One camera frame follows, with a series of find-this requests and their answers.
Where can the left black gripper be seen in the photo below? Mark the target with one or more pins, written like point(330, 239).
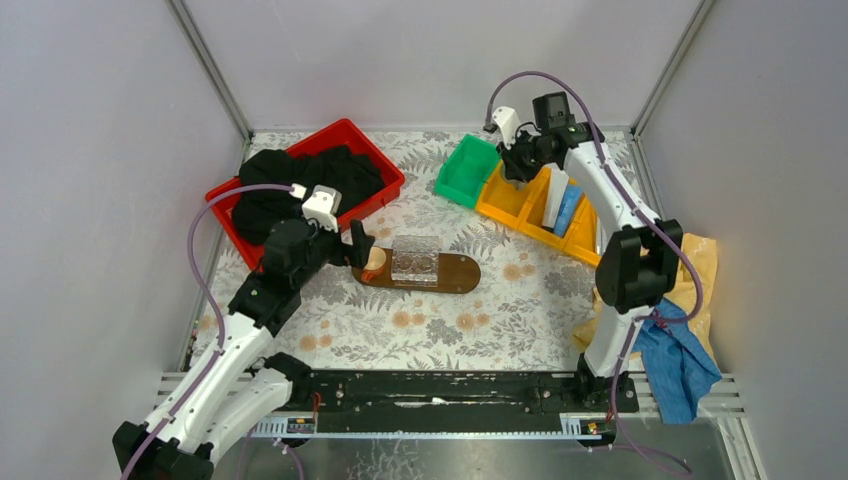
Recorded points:
point(348, 246)

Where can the yellow bin with cups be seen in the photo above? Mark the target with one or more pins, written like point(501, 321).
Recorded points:
point(514, 207)

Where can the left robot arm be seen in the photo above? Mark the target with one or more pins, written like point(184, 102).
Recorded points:
point(190, 432)

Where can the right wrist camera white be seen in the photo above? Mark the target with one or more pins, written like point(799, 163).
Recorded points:
point(505, 121)

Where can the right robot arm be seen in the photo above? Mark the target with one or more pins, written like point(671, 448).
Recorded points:
point(639, 261)

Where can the aluminium frame post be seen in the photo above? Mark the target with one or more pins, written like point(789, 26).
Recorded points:
point(202, 52)
point(676, 58)

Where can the black cloth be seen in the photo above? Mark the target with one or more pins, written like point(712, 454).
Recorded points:
point(256, 212)

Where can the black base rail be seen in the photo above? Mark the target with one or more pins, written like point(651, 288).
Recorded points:
point(322, 403)

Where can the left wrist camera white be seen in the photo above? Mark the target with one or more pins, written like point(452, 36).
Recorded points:
point(319, 205)

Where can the white toothpaste tube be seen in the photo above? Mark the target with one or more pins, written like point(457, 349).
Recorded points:
point(558, 183)

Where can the yellow bin with toothbrushes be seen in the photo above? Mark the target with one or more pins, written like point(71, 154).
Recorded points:
point(580, 241)

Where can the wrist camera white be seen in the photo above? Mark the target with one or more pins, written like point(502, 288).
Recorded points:
point(505, 121)
point(319, 205)

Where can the right aluminium frame post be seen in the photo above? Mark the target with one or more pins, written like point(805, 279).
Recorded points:
point(676, 58)

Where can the blue toothpaste tube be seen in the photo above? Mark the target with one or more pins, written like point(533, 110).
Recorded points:
point(570, 201)

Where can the yellow cloth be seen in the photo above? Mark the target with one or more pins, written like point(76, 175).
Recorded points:
point(703, 254)

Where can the green plastic bin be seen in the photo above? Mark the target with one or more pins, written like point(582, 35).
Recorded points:
point(466, 171)

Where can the blue cloth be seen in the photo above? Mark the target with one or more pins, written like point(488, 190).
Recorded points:
point(679, 369)

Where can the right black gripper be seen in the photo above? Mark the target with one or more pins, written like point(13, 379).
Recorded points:
point(511, 168)

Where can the yellow bin with toothpaste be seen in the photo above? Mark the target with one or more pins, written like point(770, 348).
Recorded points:
point(544, 236)

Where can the oval wooden tray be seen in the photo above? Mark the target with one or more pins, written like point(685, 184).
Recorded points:
point(458, 274)

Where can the left aluminium frame post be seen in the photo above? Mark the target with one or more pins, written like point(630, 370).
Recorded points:
point(202, 52)

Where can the orange ceramic cup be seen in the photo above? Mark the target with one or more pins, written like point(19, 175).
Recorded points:
point(374, 265)

